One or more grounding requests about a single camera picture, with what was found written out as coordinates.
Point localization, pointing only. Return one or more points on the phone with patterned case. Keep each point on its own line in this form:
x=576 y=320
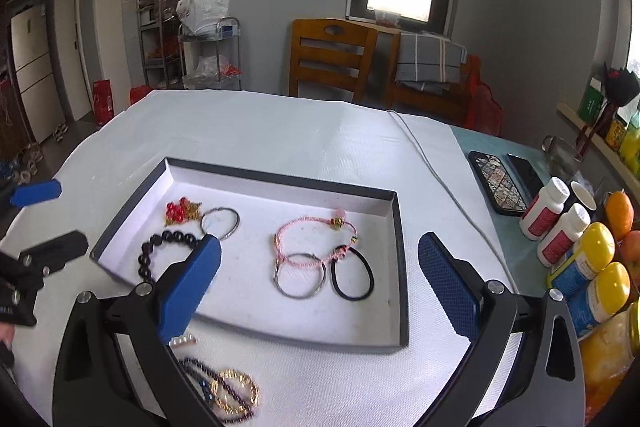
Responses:
x=495 y=184

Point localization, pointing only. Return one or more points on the grey plaid folded cloth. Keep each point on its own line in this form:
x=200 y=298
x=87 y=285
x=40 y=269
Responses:
x=430 y=59

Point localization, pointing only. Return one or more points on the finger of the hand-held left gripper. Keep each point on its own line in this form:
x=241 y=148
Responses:
x=60 y=247
x=37 y=193

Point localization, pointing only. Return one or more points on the white plastic bag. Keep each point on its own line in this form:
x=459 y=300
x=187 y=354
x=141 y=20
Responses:
x=205 y=12

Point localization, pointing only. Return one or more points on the silver bangle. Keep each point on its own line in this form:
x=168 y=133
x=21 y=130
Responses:
x=280 y=287
x=235 y=219

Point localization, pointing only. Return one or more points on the orange fruit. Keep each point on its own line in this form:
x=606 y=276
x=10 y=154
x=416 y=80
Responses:
x=620 y=212
x=631 y=252

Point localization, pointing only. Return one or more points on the metal trolley cart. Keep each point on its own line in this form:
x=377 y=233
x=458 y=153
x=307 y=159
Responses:
x=215 y=67

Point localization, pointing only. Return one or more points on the wooden chair with cloth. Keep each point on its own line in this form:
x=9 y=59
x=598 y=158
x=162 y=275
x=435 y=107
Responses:
x=430 y=104

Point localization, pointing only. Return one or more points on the glass mug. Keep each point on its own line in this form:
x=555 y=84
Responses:
x=562 y=157

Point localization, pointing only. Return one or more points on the white mug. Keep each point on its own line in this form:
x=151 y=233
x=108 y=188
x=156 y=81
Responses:
x=582 y=197

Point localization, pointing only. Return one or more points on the white refrigerator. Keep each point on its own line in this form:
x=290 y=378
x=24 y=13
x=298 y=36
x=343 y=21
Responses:
x=35 y=72

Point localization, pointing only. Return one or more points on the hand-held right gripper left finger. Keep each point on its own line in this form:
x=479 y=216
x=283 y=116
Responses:
x=190 y=289

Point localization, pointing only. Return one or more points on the person's left hand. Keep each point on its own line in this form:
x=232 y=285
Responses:
x=5 y=333

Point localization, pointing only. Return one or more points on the red floor bag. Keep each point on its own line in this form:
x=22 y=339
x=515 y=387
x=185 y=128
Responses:
x=103 y=102

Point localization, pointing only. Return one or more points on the black phone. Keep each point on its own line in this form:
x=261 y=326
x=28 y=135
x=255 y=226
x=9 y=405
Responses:
x=527 y=174

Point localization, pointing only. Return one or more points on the green box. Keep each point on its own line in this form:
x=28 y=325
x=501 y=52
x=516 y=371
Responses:
x=590 y=102

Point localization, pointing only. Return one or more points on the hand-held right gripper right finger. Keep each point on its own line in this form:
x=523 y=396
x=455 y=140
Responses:
x=450 y=287

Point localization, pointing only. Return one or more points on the pearl hair clip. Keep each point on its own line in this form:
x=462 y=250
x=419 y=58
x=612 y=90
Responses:
x=182 y=341

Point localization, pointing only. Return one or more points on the dark grey shallow box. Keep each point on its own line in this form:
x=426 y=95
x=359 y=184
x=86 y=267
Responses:
x=250 y=257

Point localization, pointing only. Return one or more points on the white pill bottle red label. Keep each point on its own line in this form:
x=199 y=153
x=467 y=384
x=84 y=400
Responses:
x=562 y=239
x=542 y=212

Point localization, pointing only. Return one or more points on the yellow bottle blue label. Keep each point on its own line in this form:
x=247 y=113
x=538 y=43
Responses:
x=580 y=264
x=597 y=302

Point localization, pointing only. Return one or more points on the black wrapped bouquet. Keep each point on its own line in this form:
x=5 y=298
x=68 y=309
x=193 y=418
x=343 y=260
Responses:
x=622 y=84

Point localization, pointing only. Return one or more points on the metal shelf rack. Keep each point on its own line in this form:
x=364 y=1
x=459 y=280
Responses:
x=155 y=32

